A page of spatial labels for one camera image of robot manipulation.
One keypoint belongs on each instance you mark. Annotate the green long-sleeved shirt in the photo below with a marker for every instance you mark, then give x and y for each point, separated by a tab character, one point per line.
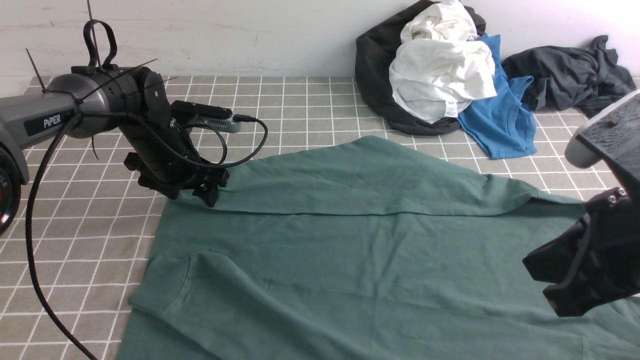
368	250

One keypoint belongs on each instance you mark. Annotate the grey checkered tablecloth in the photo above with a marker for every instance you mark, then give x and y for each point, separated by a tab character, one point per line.
93	225

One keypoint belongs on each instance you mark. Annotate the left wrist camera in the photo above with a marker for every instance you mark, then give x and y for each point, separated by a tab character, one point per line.
195	115

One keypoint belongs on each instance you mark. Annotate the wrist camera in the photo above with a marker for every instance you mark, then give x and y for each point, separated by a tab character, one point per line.
610	136
195	115

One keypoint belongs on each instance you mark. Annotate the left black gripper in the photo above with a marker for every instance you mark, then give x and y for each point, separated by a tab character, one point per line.
167	160

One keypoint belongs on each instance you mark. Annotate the white crumpled shirt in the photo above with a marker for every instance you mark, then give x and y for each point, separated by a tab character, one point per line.
441	66

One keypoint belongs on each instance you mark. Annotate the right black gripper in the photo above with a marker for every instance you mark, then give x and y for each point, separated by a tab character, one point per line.
596	261

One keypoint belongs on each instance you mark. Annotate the dark grey crumpled shirt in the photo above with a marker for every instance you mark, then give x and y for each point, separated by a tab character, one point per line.
588	79

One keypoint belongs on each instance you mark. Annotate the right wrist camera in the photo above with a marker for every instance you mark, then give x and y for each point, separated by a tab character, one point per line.
610	136

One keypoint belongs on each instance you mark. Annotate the blue t-shirt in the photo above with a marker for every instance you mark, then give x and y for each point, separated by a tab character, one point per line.
503	126

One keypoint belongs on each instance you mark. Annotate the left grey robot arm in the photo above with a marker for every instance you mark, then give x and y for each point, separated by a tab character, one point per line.
89	101

